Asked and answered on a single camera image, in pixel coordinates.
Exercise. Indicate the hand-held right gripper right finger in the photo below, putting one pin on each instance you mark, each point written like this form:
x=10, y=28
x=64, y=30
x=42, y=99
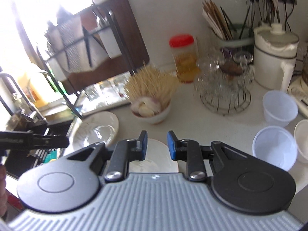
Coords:
x=171, y=146

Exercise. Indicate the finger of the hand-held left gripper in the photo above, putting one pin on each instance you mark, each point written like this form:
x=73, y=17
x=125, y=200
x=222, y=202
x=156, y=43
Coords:
x=51, y=141

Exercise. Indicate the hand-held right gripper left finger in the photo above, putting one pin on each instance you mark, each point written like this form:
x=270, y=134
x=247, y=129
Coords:
x=144, y=146

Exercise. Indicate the white plate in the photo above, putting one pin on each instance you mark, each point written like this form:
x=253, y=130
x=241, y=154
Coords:
x=156, y=154

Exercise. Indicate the yellow bottle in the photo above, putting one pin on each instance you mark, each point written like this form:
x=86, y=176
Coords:
x=39, y=89

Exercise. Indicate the metal drip tray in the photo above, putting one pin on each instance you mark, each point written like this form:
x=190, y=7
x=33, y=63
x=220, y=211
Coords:
x=105, y=96

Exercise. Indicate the clear jar with red lid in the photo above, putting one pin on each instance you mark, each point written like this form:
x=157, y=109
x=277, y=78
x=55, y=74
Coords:
x=185, y=57

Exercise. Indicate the white plastic cup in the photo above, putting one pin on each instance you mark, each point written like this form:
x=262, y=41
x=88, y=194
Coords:
x=275, y=149
x=280, y=108

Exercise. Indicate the chopstick holder with chopsticks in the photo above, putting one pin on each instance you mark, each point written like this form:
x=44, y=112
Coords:
x=228, y=33

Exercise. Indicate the white jug with lid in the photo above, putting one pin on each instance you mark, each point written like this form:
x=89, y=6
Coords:
x=269, y=62

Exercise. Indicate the cream plastic cup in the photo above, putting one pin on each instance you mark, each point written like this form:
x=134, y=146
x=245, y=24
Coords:
x=302, y=139

